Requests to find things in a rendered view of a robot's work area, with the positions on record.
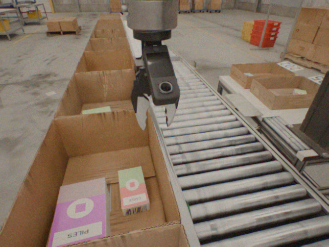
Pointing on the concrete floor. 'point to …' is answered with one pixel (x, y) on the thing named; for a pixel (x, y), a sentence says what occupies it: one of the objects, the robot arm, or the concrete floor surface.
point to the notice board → (292, 26)
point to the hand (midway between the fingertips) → (156, 125)
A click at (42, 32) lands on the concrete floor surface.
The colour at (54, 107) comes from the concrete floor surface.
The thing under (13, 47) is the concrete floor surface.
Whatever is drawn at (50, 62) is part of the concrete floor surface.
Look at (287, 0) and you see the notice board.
